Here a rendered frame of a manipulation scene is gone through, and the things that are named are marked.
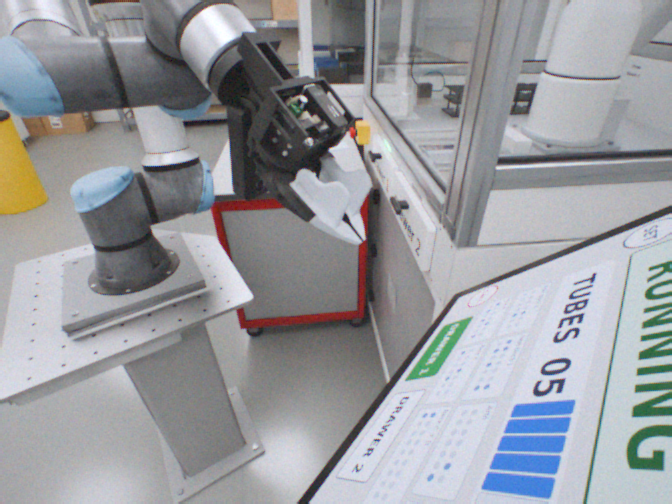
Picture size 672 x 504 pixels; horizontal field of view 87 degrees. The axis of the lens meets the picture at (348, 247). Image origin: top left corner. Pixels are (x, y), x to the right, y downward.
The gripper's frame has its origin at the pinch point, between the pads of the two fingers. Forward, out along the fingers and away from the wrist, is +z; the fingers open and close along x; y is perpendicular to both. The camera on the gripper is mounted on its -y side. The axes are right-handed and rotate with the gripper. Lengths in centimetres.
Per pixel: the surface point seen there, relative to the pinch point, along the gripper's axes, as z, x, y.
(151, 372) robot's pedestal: -5, -11, -76
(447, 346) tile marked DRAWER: 14.9, -0.2, 1.6
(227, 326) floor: -7, 35, -148
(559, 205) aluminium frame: 16.6, 38.6, 3.4
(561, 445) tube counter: 15.0, -12.1, 16.1
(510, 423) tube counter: 15.0, -10.6, 12.7
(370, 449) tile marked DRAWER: 14.9, -12.8, 0.4
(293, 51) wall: -246, 345, -251
